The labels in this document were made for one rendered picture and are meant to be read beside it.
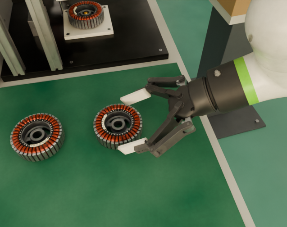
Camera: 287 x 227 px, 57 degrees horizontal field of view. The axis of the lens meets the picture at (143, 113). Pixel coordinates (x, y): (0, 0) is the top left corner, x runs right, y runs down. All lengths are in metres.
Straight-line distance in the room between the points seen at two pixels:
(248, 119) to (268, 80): 1.19
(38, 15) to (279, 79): 0.52
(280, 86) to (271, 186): 1.06
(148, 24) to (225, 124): 0.89
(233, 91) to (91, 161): 0.33
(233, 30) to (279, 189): 0.82
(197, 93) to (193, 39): 1.65
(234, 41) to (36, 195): 0.97
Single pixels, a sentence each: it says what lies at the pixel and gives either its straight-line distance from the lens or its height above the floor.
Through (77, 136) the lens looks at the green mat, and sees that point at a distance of 0.64.
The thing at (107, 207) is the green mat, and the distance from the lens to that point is 0.55.
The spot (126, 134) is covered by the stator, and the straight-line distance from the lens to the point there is 0.58.
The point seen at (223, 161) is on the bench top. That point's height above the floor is 0.75.
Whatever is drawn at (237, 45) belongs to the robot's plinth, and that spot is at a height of 0.54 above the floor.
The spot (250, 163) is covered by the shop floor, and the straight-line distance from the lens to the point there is 1.53.
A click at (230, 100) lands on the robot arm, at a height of 0.91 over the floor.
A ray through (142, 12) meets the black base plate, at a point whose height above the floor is 0.77.
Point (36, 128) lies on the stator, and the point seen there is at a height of 0.76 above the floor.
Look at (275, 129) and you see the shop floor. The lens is 1.71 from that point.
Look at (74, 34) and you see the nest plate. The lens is 0.86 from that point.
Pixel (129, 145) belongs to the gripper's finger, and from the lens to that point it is 0.55.
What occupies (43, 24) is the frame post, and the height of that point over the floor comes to 0.91.
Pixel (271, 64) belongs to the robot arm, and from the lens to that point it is 0.44.
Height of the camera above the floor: 1.27
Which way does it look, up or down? 53 degrees down
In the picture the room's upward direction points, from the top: straight up
